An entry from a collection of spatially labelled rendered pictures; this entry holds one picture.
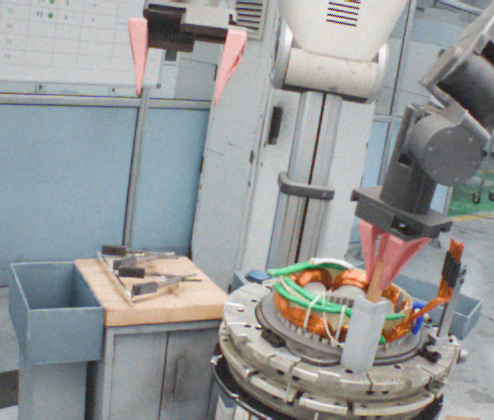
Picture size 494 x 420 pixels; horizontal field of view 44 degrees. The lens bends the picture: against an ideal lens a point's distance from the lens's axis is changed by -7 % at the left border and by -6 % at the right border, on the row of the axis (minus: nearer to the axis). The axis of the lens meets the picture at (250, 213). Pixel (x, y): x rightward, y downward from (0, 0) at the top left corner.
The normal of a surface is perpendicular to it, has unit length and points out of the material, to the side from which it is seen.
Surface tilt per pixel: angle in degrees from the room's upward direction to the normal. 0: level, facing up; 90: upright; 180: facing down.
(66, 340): 90
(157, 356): 90
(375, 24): 90
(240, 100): 90
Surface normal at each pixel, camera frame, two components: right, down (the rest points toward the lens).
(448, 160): 0.00, 0.33
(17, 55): 0.63, 0.30
